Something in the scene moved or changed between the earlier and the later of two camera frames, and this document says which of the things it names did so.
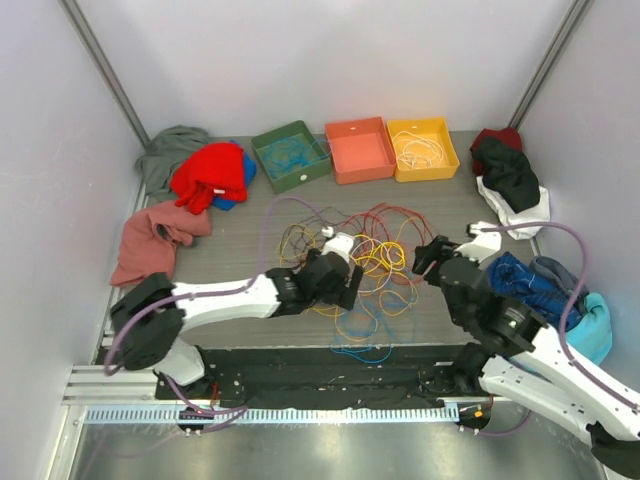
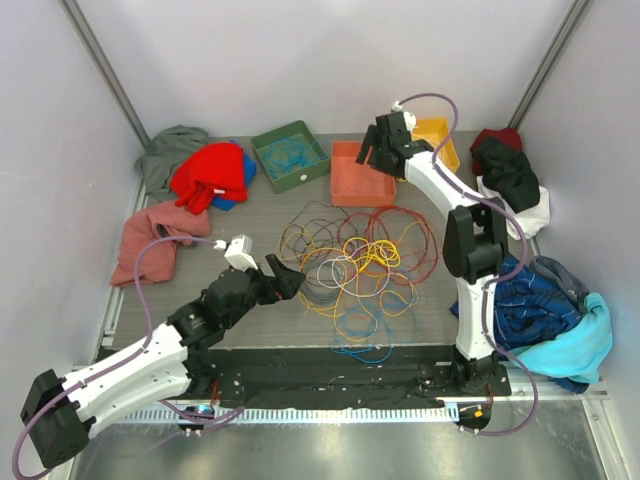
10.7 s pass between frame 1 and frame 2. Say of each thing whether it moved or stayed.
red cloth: stayed
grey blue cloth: stayed
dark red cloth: stayed
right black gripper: moved
